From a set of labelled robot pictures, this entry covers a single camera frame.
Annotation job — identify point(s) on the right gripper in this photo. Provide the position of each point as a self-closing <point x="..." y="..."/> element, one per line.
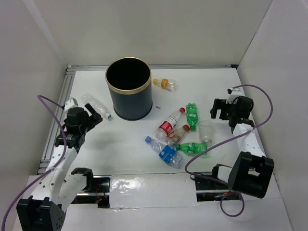
<point x="219" y="104"/>

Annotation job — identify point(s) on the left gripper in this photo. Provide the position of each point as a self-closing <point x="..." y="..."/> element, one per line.
<point x="94" y="119"/>

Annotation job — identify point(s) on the clear bottle with white-blue cap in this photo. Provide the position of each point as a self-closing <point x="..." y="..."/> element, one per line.
<point x="97" y="105"/>

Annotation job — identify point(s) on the green bottle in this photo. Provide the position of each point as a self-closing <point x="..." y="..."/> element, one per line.
<point x="192" y="148"/>
<point x="191" y="116"/>

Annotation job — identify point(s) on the small bottle with yellow cap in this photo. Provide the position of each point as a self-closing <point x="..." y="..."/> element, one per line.
<point x="166" y="84"/>

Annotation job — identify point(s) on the blue label water bottle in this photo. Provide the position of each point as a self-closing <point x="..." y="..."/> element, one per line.
<point x="167" y="153"/>

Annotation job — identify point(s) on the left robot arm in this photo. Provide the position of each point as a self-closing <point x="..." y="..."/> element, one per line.
<point x="45" y="208"/>

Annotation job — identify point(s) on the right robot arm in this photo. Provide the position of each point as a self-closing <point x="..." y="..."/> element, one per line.
<point x="252" y="170"/>

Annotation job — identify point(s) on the black bin with gold rim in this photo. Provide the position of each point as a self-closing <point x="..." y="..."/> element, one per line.
<point x="129" y="82"/>

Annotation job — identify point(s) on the clear wide-mouth plastic jar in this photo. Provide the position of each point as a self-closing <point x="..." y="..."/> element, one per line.
<point x="206" y="131"/>

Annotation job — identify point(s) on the crushed bottle red cap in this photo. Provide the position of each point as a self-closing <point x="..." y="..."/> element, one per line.
<point x="176" y="136"/>

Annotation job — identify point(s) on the red label water bottle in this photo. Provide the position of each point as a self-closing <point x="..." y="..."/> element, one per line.
<point x="169" y="124"/>

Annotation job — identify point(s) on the silver foil sheet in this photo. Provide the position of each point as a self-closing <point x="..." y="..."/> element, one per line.
<point x="152" y="191"/>

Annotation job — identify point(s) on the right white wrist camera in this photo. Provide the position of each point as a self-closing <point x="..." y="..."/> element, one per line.
<point x="233" y="94"/>

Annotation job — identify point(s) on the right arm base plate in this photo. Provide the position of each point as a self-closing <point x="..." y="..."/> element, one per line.
<point x="208" y="190"/>

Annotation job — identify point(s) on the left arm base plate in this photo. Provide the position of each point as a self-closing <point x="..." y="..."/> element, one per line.
<point x="97" y="194"/>

